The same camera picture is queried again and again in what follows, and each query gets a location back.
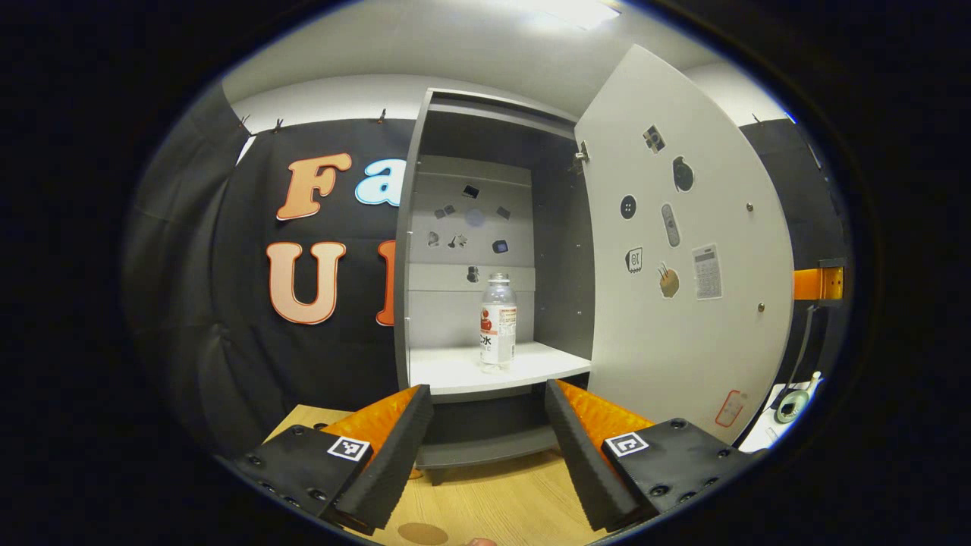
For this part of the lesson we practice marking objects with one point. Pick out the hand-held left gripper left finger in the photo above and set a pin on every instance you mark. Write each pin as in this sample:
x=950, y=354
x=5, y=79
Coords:
x=394, y=462

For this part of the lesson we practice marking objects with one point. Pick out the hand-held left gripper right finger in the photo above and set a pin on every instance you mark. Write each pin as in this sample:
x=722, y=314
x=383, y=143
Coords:
x=584, y=470

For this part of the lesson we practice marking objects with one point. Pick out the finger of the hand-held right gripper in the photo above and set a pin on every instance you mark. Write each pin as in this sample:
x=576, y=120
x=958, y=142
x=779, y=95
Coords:
x=815, y=284

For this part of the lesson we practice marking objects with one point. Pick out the brown round coaster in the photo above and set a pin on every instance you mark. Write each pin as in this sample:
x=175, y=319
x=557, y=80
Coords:
x=422, y=534

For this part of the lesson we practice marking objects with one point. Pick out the white cabinet door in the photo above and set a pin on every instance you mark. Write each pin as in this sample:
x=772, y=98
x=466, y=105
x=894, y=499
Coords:
x=660, y=349

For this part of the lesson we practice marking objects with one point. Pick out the clear plastic bottle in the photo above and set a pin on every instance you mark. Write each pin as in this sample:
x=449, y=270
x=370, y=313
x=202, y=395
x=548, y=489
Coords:
x=497, y=326

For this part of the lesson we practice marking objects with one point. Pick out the white cabinet shelf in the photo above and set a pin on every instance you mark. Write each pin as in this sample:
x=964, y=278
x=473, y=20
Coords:
x=455, y=371

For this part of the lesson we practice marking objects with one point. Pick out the metal door hinge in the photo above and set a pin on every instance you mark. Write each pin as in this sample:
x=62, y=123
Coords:
x=580, y=158

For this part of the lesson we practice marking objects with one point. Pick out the round teal object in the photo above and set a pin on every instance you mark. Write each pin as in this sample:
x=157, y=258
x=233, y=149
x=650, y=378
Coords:
x=790, y=407

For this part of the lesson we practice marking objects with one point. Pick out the white side table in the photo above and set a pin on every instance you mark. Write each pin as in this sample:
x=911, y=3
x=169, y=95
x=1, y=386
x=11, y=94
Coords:
x=762, y=436

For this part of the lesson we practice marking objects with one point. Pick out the black backdrop cloth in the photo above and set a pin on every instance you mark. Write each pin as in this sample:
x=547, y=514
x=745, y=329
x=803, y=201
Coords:
x=250, y=364

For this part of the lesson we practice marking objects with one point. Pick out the wide ceiling light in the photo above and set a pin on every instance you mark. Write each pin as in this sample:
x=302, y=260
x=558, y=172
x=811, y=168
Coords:
x=576, y=11

